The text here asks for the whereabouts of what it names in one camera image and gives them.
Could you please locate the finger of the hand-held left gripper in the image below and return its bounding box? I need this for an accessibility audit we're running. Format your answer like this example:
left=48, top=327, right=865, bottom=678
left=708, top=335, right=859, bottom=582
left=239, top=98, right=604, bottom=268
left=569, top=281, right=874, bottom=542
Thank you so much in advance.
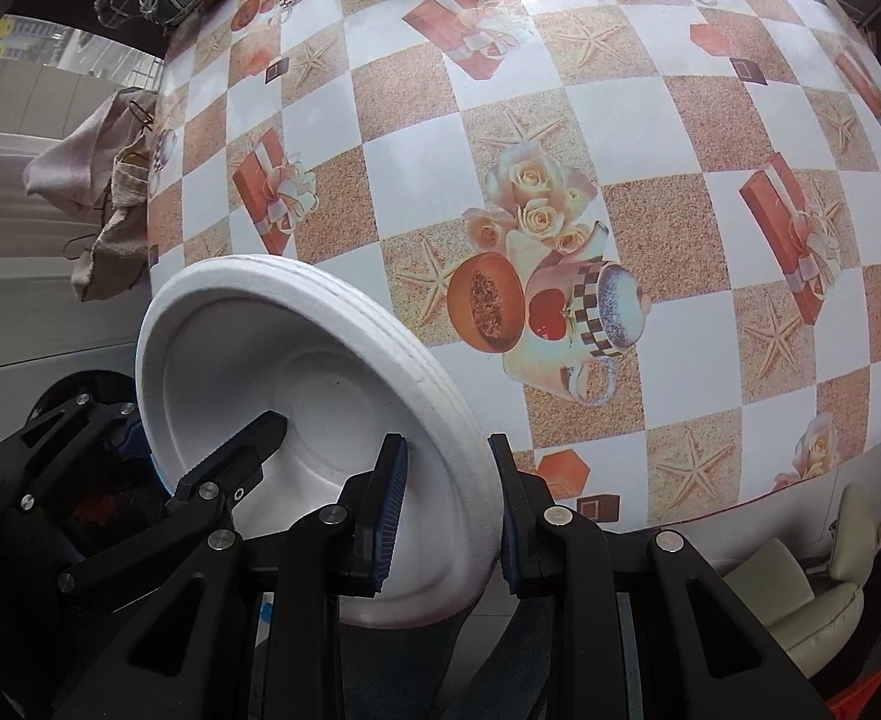
left=54, top=411, right=289, bottom=601
left=16, top=392, right=149, bottom=466

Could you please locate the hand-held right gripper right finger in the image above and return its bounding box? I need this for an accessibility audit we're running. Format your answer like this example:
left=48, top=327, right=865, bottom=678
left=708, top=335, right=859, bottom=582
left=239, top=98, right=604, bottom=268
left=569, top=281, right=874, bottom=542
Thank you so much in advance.
left=487, top=433, right=835, bottom=720

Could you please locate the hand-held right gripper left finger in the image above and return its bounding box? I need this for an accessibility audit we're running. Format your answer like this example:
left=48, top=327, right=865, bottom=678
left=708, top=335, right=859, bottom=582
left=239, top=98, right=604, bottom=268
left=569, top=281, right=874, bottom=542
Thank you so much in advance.
left=50, top=433, right=410, bottom=720

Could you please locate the white foam bowl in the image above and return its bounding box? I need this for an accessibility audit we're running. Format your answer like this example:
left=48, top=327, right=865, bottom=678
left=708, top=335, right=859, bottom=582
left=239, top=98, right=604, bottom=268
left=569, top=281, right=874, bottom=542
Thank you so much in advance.
left=260, top=256, right=500, bottom=571
left=135, top=255, right=496, bottom=627
left=268, top=256, right=503, bottom=578

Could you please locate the white washing machine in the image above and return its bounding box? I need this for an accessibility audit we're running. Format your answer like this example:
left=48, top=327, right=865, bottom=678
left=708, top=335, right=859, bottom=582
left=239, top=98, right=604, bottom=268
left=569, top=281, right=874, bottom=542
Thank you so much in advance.
left=0, top=255, right=149, bottom=481

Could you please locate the person's left leg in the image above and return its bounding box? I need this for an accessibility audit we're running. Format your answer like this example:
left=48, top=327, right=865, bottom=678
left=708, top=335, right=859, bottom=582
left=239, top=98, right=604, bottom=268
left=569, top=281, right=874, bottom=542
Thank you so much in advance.
left=335, top=600, right=554, bottom=720

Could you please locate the beige striped towel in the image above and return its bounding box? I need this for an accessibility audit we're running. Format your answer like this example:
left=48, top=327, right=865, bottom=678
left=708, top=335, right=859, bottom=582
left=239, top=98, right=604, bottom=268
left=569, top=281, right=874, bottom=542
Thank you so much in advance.
left=69, top=150, right=160, bottom=305

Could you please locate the pink towel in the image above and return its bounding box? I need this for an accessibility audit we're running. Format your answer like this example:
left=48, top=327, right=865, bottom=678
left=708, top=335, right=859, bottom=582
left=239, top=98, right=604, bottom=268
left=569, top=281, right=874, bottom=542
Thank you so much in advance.
left=22, top=90, right=157, bottom=218

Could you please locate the pale green chair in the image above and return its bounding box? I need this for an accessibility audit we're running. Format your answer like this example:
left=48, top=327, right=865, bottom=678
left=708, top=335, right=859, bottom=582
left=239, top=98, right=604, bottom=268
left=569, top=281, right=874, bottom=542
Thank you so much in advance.
left=711, top=484, right=880, bottom=683

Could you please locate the orange object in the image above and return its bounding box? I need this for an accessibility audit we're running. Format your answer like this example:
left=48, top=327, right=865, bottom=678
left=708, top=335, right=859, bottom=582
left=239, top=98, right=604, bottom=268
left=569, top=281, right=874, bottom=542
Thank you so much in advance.
left=823, top=660, right=881, bottom=720

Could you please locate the checkered printed tablecloth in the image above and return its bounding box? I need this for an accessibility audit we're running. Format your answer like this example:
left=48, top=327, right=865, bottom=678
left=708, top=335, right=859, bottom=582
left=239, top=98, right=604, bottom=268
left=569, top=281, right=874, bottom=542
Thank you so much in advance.
left=144, top=0, right=881, bottom=541

